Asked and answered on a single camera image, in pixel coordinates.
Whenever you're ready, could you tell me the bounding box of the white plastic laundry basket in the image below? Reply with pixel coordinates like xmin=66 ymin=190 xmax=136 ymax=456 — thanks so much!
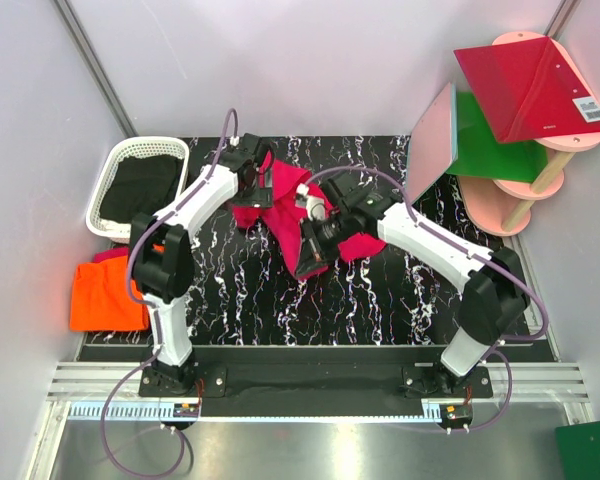
xmin=86 ymin=136 xmax=189 ymax=243

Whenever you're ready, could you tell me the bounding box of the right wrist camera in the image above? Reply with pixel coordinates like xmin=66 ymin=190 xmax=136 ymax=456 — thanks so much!
xmin=295 ymin=184 xmax=327 ymax=220

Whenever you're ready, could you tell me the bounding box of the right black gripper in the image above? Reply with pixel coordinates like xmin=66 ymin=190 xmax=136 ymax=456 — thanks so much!
xmin=295 ymin=209 xmax=354 ymax=280

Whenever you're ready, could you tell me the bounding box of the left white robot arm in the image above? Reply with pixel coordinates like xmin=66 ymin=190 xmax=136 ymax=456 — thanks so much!
xmin=127 ymin=134 xmax=275 ymax=397

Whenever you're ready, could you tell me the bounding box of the black towel in basket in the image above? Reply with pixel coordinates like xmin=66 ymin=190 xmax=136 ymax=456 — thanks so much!
xmin=99 ymin=154 xmax=183 ymax=224

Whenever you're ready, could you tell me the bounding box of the red plastic sheet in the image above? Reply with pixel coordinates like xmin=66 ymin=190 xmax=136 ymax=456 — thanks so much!
xmin=454 ymin=37 xmax=600 ymax=143

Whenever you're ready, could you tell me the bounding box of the dark green board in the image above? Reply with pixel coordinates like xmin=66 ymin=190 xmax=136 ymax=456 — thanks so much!
xmin=555 ymin=421 xmax=600 ymax=480

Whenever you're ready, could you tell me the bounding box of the green plastic sheet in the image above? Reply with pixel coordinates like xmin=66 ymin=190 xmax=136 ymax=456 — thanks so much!
xmin=446 ymin=92 xmax=548 ymax=183

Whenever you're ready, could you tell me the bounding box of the folded pink towel under orange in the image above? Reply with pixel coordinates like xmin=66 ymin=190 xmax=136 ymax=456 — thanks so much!
xmin=92 ymin=247 xmax=128 ymax=263

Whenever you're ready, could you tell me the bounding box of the pink board with teal edge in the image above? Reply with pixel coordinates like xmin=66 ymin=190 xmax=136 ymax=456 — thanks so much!
xmin=406 ymin=83 xmax=458 ymax=202

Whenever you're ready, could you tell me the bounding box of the pink wooden tiered shelf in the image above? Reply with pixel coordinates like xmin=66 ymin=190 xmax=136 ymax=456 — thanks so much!
xmin=448 ymin=31 xmax=600 ymax=236

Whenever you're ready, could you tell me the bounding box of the magenta pink towel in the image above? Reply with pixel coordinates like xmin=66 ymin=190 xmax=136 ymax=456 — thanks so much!
xmin=232 ymin=160 xmax=386 ymax=280

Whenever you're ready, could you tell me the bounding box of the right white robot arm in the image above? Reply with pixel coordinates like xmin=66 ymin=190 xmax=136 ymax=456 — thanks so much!
xmin=295 ymin=173 xmax=530 ymax=398

